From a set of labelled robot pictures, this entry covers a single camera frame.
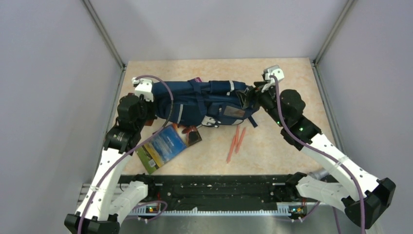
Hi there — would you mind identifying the blue yellow landscape book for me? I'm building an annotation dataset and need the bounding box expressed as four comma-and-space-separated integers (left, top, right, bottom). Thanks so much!
135, 123, 202, 175

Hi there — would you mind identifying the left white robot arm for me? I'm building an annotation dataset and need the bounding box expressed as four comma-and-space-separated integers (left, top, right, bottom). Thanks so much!
64, 93, 156, 234

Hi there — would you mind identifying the purple cable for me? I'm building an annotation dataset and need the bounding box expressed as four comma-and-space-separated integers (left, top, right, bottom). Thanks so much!
76, 75, 175, 234
269, 75, 367, 234

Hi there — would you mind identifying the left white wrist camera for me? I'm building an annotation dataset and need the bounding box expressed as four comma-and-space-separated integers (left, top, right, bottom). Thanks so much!
131, 77, 154, 102

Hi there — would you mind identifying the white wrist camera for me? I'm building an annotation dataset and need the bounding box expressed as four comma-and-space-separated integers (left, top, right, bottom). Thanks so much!
131, 77, 154, 102
261, 65, 285, 93

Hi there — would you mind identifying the navy blue backpack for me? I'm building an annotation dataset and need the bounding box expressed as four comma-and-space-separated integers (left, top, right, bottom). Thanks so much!
152, 79, 259, 127

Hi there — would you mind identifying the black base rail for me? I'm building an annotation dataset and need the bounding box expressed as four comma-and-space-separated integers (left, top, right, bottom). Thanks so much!
118, 174, 309, 212

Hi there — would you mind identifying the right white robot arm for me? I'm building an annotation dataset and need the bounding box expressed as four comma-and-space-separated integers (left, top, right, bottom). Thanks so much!
236, 82, 396, 230

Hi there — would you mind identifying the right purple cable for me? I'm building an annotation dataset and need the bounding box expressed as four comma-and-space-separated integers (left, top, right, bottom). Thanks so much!
269, 75, 367, 234

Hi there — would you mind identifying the orange pen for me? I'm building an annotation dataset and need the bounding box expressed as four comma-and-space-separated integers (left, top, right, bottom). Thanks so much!
235, 127, 246, 153
226, 125, 240, 163

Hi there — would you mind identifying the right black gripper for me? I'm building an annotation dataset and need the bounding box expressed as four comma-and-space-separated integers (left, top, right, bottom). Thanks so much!
237, 80, 287, 127

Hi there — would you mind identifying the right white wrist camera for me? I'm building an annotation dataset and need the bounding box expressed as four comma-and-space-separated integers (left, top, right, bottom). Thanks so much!
261, 65, 285, 93

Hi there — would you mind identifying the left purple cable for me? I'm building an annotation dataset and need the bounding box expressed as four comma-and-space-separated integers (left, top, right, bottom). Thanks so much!
76, 75, 175, 234

